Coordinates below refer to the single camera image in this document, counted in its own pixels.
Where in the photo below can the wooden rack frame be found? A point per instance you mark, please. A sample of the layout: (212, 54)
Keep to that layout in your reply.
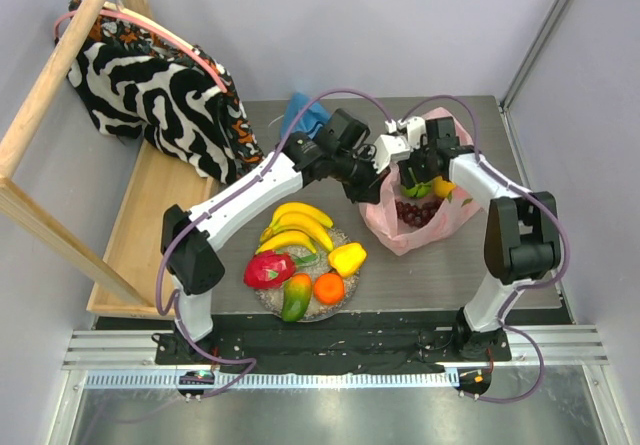
(110, 193)

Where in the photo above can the yellow fake lemon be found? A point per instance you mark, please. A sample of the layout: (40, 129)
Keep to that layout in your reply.
(442, 188)

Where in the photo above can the pink plastic bag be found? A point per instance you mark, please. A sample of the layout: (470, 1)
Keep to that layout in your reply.
(381, 219)

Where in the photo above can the single yellow fake banana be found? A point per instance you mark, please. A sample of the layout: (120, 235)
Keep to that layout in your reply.
(286, 239)

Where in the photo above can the green orange fake mango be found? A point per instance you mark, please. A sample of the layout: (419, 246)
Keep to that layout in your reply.
(296, 298)

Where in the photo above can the black white orange patterned cloth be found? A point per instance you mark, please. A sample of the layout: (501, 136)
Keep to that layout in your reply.
(224, 147)

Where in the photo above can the fake red grapes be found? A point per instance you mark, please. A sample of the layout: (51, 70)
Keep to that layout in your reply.
(416, 215)

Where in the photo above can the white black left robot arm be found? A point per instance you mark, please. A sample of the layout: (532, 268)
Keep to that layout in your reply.
(192, 239)

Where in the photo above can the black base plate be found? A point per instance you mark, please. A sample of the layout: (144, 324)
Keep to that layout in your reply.
(347, 343)

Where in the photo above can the yellow fake banana bunch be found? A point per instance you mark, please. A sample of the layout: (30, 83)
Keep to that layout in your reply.
(301, 217)

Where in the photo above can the aluminium rail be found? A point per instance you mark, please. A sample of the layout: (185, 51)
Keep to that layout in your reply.
(144, 359)

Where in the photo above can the orange fake fruit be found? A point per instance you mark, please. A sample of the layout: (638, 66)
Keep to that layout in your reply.
(329, 288)

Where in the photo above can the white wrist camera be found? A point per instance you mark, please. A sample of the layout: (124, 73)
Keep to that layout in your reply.
(412, 129)
(390, 149)

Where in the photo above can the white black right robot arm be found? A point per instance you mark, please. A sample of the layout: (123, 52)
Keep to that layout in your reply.
(522, 242)

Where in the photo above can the yellow fake bell pepper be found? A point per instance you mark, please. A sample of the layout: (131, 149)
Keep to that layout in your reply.
(347, 259)

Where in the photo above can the aluminium corner post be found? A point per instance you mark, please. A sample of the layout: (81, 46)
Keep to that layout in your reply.
(543, 37)

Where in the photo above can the pink hanger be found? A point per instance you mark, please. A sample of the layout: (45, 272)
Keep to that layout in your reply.
(127, 64)

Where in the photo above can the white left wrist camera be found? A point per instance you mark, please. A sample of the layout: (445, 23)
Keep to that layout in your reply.
(390, 149)

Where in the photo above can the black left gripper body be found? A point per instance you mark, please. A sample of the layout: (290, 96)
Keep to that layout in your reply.
(356, 173)

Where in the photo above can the speckled round plate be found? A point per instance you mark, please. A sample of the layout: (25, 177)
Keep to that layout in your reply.
(272, 299)

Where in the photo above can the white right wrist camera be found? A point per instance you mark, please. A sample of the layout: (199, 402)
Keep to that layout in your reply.
(412, 129)

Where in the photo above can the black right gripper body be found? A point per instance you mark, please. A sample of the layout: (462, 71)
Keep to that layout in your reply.
(415, 174)

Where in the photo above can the red fake dragon fruit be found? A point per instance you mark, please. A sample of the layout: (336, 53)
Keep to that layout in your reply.
(270, 269)

